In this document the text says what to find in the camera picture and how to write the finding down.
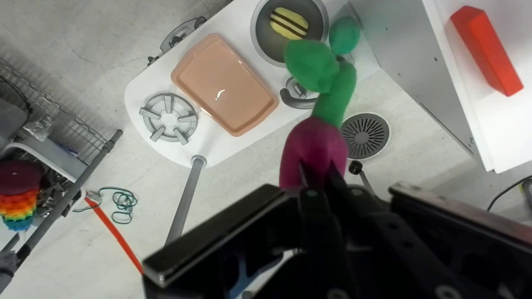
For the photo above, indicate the pink plastic tray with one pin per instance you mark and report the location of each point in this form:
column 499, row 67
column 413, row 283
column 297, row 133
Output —
column 222, row 83

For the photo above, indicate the grey toy faucet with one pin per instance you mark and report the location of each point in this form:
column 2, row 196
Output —
column 292, row 97

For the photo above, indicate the purple and green toy eggplant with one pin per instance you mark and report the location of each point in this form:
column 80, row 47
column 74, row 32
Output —
column 317, row 150

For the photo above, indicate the grey toy sink basin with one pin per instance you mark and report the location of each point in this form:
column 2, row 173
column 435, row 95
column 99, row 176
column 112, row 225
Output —
column 267, row 39

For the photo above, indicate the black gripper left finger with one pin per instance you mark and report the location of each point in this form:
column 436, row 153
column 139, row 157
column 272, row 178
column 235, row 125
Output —
column 318, row 243

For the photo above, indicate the white cabinet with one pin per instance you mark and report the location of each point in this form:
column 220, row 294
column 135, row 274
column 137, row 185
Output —
column 499, row 127

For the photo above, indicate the yellow striped toy food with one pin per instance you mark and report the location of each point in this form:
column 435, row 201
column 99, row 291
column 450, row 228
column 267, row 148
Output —
column 288, row 24

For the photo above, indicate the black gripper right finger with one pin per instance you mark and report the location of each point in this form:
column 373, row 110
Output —
column 383, row 243

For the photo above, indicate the white toy kitchen counter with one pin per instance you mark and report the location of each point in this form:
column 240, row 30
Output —
column 233, row 22

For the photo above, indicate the red rectangular block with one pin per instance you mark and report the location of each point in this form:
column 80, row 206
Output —
column 484, row 50

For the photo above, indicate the grey toy stove burner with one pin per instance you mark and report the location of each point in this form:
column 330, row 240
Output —
column 167, row 117

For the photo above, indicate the orange stick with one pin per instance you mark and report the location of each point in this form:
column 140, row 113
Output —
column 114, row 233

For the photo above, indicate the rainbow stacking toy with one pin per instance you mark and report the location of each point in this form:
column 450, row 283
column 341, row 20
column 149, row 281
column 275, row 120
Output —
column 19, row 205

